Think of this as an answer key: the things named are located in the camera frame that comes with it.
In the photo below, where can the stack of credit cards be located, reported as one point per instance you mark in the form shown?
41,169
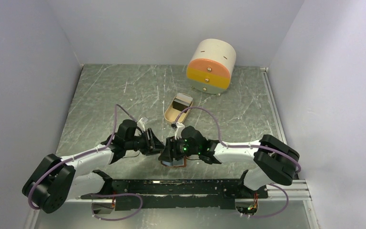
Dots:
182,101

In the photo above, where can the beige oval card tray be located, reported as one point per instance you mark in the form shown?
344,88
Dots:
170,114

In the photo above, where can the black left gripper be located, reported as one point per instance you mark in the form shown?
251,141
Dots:
152,145

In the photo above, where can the aluminium frame rail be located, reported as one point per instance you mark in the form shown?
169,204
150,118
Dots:
308,205

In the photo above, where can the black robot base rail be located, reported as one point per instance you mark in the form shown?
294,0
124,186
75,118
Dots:
181,193

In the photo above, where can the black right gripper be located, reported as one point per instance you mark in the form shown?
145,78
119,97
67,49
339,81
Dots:
166,155

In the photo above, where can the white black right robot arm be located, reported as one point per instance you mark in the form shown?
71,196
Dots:
274,161

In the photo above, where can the brown leather card holder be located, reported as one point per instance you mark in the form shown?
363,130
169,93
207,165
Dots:
175,164

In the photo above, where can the round mini drawer cabinet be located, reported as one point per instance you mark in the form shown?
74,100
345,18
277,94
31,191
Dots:
211,66

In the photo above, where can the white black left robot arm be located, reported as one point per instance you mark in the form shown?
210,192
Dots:
58,179

